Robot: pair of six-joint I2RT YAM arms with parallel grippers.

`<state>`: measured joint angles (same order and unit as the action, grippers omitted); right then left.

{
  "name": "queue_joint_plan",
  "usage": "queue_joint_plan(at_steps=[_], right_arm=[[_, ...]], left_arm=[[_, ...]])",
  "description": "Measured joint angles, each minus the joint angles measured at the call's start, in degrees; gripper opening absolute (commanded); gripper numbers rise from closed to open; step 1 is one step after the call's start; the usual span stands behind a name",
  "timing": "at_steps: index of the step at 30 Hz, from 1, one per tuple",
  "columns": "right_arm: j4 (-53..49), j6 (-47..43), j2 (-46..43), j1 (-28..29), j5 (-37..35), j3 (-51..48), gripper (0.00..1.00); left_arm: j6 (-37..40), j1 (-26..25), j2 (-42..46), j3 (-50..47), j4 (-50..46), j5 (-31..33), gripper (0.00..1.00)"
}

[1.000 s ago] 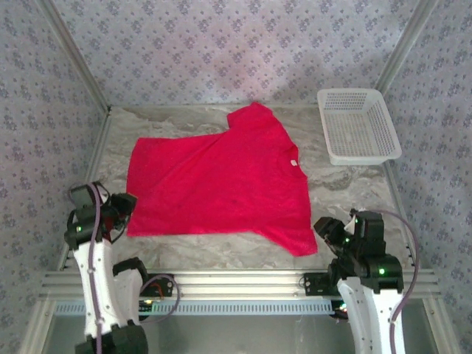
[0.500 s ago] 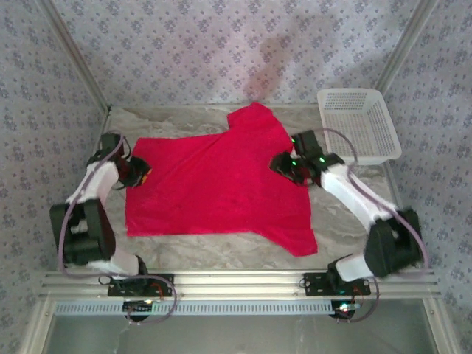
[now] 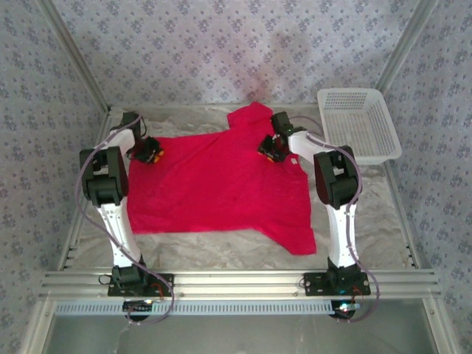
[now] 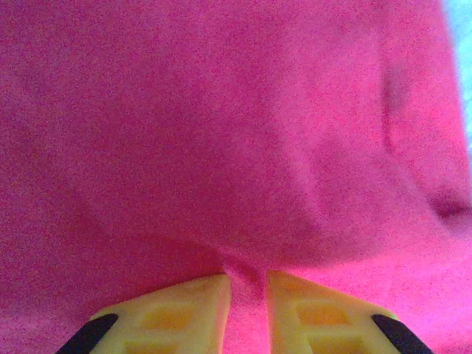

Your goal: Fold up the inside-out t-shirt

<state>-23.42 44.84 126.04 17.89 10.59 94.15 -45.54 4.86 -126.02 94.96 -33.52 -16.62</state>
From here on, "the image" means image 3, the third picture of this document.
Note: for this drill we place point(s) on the red t-shirt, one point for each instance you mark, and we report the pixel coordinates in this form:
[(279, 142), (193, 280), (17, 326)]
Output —
[(221, 184)]

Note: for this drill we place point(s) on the white perforated plastic basket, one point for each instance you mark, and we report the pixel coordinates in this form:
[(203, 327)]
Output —
[(354, 121)]

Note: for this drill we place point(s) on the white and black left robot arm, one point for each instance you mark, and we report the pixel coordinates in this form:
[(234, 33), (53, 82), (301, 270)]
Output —
[(114, 221)]

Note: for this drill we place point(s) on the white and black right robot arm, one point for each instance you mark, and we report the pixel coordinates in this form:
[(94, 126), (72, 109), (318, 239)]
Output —
[(341, 228)]

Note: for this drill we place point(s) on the black controller board with LED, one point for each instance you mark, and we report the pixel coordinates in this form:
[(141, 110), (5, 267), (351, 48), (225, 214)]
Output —
[(134, 308), (348, 312)]

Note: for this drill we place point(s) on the grey metal sheet panel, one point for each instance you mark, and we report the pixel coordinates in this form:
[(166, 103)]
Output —
[(239, 335)]

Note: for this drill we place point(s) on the aluminium frame post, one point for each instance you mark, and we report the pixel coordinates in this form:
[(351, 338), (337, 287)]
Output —
[(405, 44), (79, 62)]

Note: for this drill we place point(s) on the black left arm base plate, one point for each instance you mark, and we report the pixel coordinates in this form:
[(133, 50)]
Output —
[(167, 278)]

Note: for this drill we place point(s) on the grooved aluminium mounting rail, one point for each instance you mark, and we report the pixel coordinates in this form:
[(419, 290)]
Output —
[(239, 282)]

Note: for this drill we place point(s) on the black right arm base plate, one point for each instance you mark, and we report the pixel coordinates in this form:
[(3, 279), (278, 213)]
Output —
[(313, 284)]

